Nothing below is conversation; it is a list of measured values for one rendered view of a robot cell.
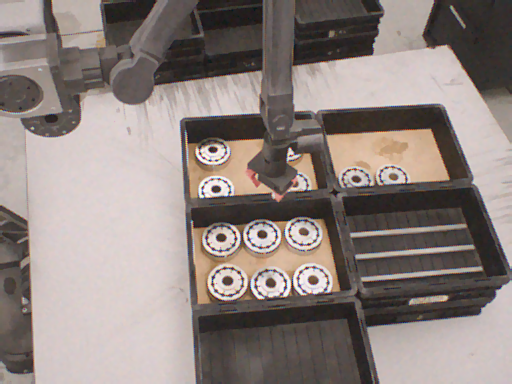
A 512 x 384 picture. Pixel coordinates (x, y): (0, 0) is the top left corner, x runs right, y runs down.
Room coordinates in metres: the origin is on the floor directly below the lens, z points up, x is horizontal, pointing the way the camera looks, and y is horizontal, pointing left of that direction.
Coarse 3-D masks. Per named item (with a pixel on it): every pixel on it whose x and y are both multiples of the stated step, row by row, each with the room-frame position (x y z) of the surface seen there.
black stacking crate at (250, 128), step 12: (228, 120) 1.15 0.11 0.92; (240, 120) 1.16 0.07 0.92; (252, 120) 1.17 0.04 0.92; (192, 132) 1.13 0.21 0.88; (204, 132) 1.14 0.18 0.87; (216, 132) 1.14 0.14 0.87; (228, 132) 1.15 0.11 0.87; (240, 132) 1.16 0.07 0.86; (252, 132) 1.17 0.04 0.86; (264, 132) 1.17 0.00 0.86; (312, 156) 1.11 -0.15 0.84; (324, 180) 0.97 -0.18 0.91
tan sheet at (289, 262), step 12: (204, 228) 0.83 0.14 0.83; (240, 228) 0.84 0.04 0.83; (324, 228) 0.87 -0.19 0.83; (324, 240) 0.83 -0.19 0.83; (240, 252) 0.77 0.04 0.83; (276, 252) 0.78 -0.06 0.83; (288, 252) 0.78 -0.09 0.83; (324, 252) 0.79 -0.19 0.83; (204, 264) 0.72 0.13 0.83; (216, 264) 0.73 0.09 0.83; (240, 264) 0.73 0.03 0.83; (252, 264) 0.74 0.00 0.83; (264, 264) 0.74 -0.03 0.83; (276, 264) 0.74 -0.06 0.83; (288, 264) 0.75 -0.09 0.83; (300, 264) 0.75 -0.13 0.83; (324, 264) 0.76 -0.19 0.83; (204, 276) 0.69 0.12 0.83; (252, 276) 0.70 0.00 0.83; (288, 276) 0.71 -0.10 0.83; (336, 276) 0.72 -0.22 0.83; (204, 288) 0.66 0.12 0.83; (336, 288) 0.69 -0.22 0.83; (204, 300) 0.62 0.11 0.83
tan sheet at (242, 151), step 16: (192, 144) 1.12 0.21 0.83; (240, 144) 1.14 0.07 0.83; (256, 144) 1.15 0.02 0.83; (192, 160) 1.06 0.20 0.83; (240, 160) 1.08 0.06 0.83; (304, 160) 1.10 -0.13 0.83; (192, 176) 1.01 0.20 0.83; (208, 176) 1.01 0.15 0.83; (224, 176) 1.02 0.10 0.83; (240, 176) 1.02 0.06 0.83; (256, 176) 1.03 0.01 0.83; (192, 192) 0.95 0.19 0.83; (240, 192) 0.96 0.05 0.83; (256, 192) 0.97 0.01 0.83; (272, 192) 0.98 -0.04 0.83
